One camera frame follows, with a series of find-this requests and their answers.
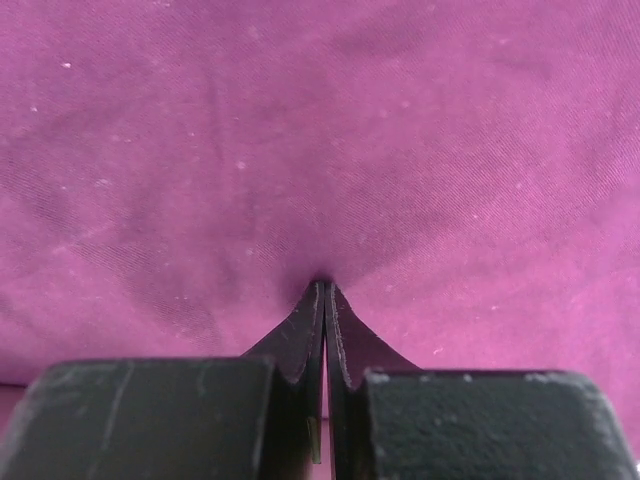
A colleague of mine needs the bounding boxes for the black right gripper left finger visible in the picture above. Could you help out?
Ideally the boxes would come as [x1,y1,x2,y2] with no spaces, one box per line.
[1,281,324,479]

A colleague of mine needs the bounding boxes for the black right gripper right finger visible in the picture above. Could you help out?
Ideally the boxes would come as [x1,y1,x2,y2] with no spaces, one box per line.
[324,284,638,479]

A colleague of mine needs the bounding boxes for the purple cloth mat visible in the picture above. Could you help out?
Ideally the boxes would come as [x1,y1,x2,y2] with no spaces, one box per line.
[0,0,640,386]

